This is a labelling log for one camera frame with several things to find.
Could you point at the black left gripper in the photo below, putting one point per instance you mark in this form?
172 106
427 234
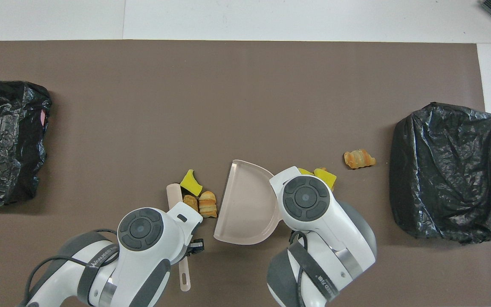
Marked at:
196 247

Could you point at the striped orange croissant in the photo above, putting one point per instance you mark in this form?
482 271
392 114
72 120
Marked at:
358 158
207 204

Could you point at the oval brown bread roll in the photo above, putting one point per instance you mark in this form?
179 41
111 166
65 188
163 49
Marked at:
190 202

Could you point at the beige brush with black bristles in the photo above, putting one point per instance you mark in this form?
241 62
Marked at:
174 196

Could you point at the curved yellow sponge piece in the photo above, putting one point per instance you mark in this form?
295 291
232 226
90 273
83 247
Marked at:
191 184

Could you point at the beige plastic dustpan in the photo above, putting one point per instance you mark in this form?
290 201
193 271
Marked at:
245 204

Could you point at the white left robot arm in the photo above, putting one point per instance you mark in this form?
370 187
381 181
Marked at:
143 256

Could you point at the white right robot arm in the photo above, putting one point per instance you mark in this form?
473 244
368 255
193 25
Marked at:
313 221

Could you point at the black bin bag with pink spot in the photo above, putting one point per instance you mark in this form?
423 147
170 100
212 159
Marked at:
7 140

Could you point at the black plastic bin bag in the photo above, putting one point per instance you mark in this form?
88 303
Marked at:
441 170

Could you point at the brown table mat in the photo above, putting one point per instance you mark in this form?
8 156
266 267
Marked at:
271 85

